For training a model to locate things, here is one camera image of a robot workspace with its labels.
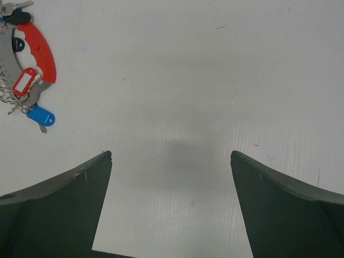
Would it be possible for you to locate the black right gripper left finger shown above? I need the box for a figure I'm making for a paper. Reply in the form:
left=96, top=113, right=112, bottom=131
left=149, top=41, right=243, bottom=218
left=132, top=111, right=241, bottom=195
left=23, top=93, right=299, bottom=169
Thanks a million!
left=0, top=150, right=113, bottom=258

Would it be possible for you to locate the blue key tag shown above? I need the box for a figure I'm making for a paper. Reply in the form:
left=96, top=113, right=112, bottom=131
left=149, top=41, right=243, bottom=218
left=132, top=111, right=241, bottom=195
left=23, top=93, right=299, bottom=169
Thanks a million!
left=26, top=104, right=55, bottom=127

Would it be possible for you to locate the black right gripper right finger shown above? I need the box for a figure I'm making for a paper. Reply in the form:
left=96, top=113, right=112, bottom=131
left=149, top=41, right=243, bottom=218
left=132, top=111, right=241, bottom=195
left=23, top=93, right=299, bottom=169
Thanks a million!
left=231, top=151, right=343, bottom=257

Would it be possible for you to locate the black-headed key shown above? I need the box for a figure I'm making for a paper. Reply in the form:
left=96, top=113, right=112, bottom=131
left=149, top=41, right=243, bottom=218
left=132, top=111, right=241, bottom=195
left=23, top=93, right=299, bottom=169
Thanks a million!
left=1, top=11, right=32, bottom=25

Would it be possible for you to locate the silver key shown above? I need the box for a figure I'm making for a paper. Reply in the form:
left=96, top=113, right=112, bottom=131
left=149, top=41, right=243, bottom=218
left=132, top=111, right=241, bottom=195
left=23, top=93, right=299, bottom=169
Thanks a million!
left=0, top=1, right=34, bottom=17

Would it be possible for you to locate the red-handled metal key organizer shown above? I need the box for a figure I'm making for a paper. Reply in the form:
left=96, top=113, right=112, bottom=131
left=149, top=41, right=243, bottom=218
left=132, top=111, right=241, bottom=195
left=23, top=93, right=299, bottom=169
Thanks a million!
left=1, top=22, right=56, bottom=109

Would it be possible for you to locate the red key tag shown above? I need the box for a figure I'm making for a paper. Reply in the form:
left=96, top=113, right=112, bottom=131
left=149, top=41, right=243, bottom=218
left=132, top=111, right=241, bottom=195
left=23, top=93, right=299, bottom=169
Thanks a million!
left=12, top=67, right=38, bottom=97

